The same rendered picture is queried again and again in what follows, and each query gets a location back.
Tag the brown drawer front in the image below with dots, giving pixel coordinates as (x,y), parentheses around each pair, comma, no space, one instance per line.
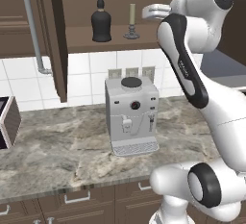
(134,205)
(96,208)
(22,213)

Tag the grey coffee machine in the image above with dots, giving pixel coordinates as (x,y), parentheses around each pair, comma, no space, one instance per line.
(131,119)

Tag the black liquor bottle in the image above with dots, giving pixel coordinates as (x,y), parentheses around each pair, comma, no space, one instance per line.
(101,26)

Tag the grey range hood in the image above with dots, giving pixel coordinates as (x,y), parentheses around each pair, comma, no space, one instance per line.
(224,69)

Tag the cream candle on grey holder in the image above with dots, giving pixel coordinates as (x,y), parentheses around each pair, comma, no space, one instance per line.
(132,14)

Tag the grey wall outlet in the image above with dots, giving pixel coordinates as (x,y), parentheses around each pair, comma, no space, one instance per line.
(132,72)
(149,72)
(114,73)

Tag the brown wall cabinet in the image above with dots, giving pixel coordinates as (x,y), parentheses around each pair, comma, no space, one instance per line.
(80,10)

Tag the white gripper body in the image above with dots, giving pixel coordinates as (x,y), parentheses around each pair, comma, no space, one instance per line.
(155,11)

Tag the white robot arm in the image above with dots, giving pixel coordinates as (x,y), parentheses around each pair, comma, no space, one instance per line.
(226,122)

